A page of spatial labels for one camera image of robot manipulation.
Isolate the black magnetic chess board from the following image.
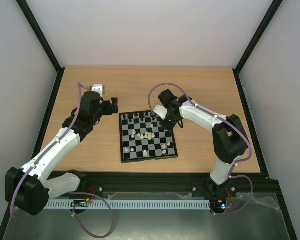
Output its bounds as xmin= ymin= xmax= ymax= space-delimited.
xmin=119 ymin=113 xmax=178 ymax=164

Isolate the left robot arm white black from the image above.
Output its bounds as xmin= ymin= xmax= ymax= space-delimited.
xmin=5 ymin=91 xmax=119 ymax=216

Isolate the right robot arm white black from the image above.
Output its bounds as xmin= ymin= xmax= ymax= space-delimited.
xmin=154 ymin=89 xmax=251 ymax=196

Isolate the black chess piece row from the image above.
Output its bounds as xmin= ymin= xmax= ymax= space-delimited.
xmin=119 ymin=110 xmax=157 ymax=124

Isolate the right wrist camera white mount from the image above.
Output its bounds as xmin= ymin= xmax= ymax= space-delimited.
xmin=153 ymin=104 xmax=168 ymax=120

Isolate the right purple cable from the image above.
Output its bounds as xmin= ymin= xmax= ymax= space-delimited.
xmin=147 ymin=83 xmax=254 ymax=216

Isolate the purple cable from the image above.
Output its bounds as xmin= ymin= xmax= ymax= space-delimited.
xmin=147 ymin=83 xmax=254 ymax=216
xmin=9 ymin=82 xmax=115 ymax=238

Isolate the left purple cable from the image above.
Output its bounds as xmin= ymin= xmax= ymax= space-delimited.
xmin=9 ymin=82 xmax=115 ymax=238

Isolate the black aluminium frame rail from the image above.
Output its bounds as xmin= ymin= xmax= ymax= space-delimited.
xmin=14 ymin=171 xmax=281 ymax=198

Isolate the light blue slotted cable duct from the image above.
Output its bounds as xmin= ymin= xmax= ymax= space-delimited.
xmin=45 ymin=199 xmax=211 ymax=211

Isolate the left frame post black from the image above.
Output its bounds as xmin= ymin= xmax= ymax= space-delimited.
xmin=16 ymin=0 xmax=65 ymax=73

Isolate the frame post black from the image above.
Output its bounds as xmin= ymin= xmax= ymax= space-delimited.
xmin=16 ymin=0 xmax=65 ymax=73
xmin=234 ymin=0 xmax=284 ymax=73

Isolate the right frame post black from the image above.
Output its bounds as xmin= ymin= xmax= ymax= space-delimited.
xmin=234 ymin=0 xmax=284 ymax=73

